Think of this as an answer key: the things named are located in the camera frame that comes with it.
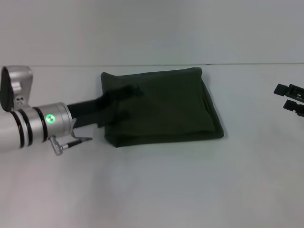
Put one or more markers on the dark green shirt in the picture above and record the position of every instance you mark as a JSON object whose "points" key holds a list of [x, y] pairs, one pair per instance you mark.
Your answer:
{"points": [[171, 107]]}

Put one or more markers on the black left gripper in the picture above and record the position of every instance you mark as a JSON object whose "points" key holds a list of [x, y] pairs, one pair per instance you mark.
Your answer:
{"points": [[92, 111]]}

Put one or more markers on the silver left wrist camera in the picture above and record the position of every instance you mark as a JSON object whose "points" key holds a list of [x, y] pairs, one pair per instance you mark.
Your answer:
{"points": [[6, 88]]}

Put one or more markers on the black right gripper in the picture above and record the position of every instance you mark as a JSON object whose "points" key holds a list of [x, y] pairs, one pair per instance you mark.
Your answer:
{"points": [[297, 99]]}

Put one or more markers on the silver camera mount bracket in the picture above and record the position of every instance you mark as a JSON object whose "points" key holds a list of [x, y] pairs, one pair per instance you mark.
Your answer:
{"points": [[22, 95]]}

